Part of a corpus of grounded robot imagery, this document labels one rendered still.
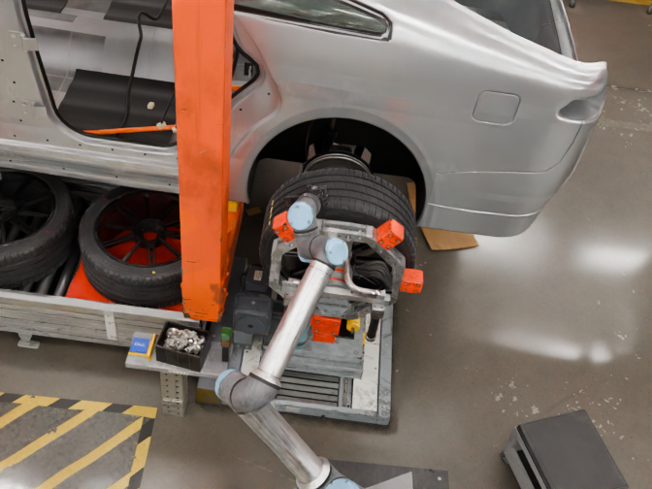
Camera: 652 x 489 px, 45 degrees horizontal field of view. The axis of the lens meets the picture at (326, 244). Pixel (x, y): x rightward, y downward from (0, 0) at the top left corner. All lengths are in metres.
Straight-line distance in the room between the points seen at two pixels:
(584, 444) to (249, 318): 1.58
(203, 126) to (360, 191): 0.76
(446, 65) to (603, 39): 3.94
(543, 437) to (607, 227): 1.90
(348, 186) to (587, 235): 2.26
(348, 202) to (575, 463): 1.50
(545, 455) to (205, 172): 1.89
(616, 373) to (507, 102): 1.81
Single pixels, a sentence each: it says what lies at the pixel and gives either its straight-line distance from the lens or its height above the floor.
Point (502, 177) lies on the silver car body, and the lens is 3.44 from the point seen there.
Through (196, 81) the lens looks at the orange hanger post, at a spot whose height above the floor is 1.79.
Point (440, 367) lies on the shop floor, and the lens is 4.09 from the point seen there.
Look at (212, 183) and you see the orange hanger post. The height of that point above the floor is 1.35.
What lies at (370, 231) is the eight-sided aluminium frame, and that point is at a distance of 3.04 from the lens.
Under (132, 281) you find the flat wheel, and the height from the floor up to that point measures 0.48.
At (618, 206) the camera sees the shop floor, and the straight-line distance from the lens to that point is 5.33.
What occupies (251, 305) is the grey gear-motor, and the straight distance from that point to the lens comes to 3.65.
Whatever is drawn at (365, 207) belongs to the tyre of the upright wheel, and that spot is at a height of 1.17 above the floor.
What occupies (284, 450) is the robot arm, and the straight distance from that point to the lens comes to 2.93.
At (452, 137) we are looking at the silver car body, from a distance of 3.28.
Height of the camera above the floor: 3.30
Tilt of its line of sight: 47 degrees down
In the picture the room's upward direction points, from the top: 10 degrees clockwise
